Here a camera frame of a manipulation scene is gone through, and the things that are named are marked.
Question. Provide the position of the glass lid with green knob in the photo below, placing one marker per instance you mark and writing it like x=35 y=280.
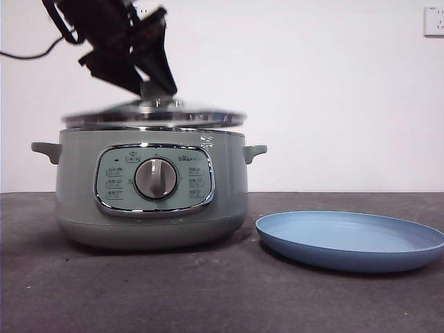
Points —
x=194 y=116

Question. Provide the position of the pale green electric steamer pot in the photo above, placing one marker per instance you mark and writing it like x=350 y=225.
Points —
x=79 y=180

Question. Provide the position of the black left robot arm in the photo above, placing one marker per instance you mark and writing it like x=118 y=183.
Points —
x=104 y=27

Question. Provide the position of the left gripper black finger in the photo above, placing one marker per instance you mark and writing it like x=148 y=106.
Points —
x=111 y=71
x=157 y=59

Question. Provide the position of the blue round plate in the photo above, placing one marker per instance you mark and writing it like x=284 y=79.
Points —
x=347 y=236

